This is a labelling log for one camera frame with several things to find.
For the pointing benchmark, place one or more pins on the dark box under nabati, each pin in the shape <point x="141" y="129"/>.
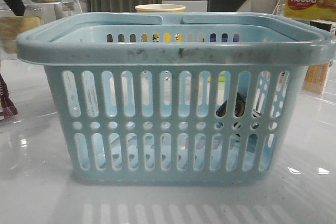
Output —
<point x="324" y="25"/>

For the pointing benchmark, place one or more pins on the dark tissue pack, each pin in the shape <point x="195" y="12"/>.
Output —
<point x="238" y="112"/>

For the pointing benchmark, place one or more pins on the orange carton box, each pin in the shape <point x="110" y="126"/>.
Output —
<point x="316" y="78"/>

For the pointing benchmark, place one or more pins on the beige chair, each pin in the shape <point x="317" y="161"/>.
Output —
<point x="260" y="6"/>

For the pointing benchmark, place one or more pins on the light blue plastic basket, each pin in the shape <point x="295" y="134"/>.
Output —
<point x="137" y="93"/>

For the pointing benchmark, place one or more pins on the dark red snack packet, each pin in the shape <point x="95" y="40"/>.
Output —
<point x="8" y="109"/>

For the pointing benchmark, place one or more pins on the yellow paper cup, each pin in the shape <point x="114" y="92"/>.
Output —
<point x="159" y="8"/>

